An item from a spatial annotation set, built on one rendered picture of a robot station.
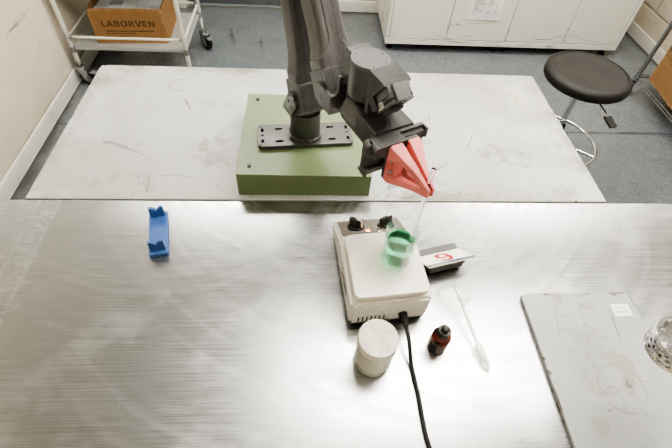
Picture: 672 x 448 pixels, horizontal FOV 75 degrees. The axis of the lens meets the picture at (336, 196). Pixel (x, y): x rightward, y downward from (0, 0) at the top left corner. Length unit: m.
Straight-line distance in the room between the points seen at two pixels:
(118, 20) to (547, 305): 2.53
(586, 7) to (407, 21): 1.16
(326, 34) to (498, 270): 0.52
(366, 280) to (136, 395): 0.37
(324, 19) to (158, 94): 0.62
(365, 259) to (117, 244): 0.46
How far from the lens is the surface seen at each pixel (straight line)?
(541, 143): 1.18
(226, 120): 1.10
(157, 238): 0.88
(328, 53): 0.72
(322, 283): 0.79
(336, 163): 0.90
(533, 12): 3.36
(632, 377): 0.87
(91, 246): 0.92
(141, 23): 2.82
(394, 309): 0.73
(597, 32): 3.65
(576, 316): 0.88
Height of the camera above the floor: 1.58
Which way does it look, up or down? 48 degrees down
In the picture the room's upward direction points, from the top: 5 degrees clockwise
